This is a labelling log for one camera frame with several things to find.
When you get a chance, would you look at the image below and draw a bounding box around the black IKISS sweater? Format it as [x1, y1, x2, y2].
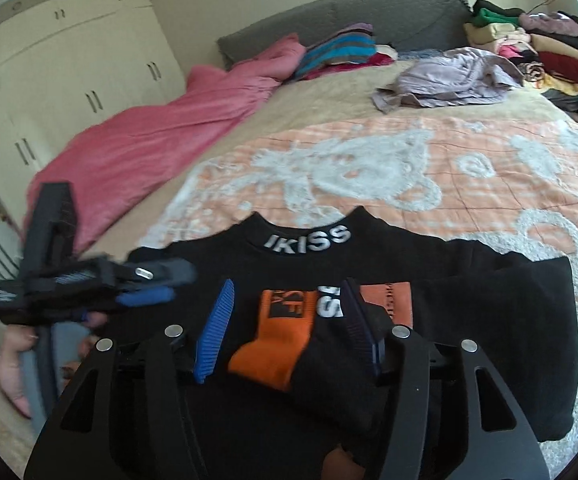
[127, 207, 578, 479]

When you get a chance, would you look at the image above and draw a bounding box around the striped folded clothes stack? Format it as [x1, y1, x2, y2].
[292, 23, 397, 81]

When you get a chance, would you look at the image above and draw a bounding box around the pile of folded clothes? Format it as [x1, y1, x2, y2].
[464, 0, 578, 118]

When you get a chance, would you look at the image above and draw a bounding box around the left hand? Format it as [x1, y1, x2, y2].
[0, 312, 109, 418]

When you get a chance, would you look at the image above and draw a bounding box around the pink blanket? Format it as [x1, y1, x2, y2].
[26, 34, 305, 252]

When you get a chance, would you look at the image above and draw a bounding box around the cream wardrobe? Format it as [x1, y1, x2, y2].
[0, 0, 186, 229]

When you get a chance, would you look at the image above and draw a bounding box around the orange white bear quilt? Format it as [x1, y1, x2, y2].
[142, 115, 578, 474]

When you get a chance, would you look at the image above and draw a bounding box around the beige bed sheet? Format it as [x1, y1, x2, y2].
[86, 62, 563, 259]

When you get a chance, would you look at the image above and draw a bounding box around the lilac crumpled garment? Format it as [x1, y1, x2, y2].
[371, 47, 523, 114]

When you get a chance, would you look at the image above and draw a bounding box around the grey quilted headboard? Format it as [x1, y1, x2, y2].
[217, 0, 471, 68]

